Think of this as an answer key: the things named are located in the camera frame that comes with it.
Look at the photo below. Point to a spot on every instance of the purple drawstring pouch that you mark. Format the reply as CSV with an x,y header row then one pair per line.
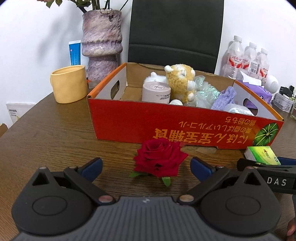
x,y
225,97

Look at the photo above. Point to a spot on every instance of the green tissue pack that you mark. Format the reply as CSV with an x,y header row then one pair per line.
x,y
262,154

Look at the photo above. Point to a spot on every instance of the white booklet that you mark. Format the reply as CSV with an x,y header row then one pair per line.
x,y
17,110

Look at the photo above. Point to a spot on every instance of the person right hand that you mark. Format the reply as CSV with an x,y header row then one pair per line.
x,y
291,230

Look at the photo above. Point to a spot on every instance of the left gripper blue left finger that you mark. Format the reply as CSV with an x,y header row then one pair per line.
x,y
91,170

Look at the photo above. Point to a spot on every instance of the purple tissue box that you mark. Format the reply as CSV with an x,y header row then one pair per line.
x,y
254,85

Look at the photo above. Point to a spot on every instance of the clear drinking glass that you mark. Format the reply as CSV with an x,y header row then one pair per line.
x,y
293,110

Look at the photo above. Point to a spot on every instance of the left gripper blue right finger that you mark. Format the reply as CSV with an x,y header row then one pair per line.
x,y
200,169

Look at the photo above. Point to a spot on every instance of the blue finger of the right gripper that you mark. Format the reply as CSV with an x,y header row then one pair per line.
x,y
245,163
287,161

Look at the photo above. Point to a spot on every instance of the water bottle left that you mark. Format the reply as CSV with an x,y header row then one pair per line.
x,y
234,60

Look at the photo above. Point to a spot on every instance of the yellow white plush toy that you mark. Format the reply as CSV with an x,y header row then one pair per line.
x,y
180,78

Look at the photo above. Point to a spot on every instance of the water bottle middle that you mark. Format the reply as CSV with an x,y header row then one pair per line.
x,y
249,55

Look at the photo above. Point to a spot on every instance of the small cardboard box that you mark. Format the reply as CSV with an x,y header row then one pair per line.
x,y
3,129

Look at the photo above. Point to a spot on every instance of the water bottle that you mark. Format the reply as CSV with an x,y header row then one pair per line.
x,y
249,55
234,60
263,61

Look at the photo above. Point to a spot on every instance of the purple ceramic vase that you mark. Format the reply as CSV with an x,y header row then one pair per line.
x,y
101,43

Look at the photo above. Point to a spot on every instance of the water bottle right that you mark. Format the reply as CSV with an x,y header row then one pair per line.
x,y
263,61

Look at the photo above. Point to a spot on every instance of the iridescent plastic bag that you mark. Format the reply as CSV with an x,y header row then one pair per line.
x,y
204,95

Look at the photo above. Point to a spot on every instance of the blue white tube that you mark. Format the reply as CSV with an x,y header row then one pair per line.
x,y
75,52

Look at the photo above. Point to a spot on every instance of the clear box with black items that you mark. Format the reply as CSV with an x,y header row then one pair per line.
x,y
284,99

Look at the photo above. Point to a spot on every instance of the white robot figurine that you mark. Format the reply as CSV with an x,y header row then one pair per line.
x,y
271,84

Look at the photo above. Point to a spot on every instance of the red cardboard box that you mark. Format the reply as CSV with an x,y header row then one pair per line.
x,y
118,114

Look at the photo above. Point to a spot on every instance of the red rose hair clip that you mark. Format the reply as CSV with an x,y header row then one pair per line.
x,y
160,158

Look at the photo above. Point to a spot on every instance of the dried pink roses bouquet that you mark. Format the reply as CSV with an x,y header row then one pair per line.
x,y
81,4

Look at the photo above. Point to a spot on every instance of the black paper bag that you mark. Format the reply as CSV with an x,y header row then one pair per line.
x,y
176,32

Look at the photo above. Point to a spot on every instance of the yellow mug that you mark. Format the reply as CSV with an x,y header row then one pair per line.
x,y
69,84

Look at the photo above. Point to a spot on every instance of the translucent pill container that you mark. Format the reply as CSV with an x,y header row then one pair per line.
x,y
235,108

